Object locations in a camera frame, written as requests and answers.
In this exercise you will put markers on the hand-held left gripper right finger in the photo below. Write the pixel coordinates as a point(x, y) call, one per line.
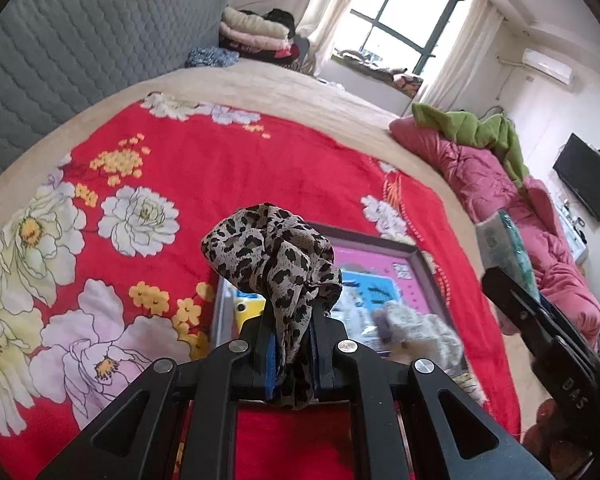
point(314, 360)

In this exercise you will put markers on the stack of folded clothes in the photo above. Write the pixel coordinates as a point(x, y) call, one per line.
point(260, 32)

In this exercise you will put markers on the black television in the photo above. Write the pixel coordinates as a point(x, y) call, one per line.
point(585, 182)

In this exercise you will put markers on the white floral scrunchie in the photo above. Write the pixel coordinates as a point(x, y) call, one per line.
point(425, 330)

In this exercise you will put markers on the leopard print scrunchie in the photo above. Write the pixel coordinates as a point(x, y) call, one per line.
point(275, 255)

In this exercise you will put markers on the red floral blanket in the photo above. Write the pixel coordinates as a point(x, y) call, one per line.
point(180, 160)

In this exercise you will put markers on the green tissue packet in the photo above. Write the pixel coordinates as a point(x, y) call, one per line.
point(505, 245)

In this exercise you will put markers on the green blanket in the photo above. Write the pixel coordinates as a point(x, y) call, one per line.
point(480, 132)

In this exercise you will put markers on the blue patterned cloth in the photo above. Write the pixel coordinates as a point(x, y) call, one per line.
point(207, 57)

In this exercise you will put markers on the framed colourful picture tray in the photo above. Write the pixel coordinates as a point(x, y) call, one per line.
point(370, 239)

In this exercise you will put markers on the white curtain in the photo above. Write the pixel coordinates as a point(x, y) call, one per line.
point(460, 55)
point(330, 10)

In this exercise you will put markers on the grey quilted headboard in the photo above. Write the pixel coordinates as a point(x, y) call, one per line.
point(80, 35)

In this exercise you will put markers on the person's right hand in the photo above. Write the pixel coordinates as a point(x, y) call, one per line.
point(542, 417)

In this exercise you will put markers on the clothes on window sill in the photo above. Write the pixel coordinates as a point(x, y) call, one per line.
point(375, 69)

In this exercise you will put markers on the white television cabinet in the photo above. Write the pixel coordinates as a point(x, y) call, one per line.
point(575, 237)

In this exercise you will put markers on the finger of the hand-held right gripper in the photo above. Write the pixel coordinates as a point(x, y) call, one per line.
point(565, 330)
point(515, 310)

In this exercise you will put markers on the white blue tissue packet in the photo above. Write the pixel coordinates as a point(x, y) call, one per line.
point(352, 310)

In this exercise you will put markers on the yellow white toy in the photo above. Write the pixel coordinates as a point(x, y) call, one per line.
point(242, 310)

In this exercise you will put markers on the window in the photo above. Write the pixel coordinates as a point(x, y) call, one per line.
point(405, 15)

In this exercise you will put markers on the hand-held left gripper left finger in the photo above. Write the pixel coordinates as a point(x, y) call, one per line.
point(270, 360)

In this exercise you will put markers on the pink quilt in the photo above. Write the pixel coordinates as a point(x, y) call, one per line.
point(480, 180)

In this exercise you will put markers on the white air conditioner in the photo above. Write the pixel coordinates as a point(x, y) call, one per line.
point(547, 66)

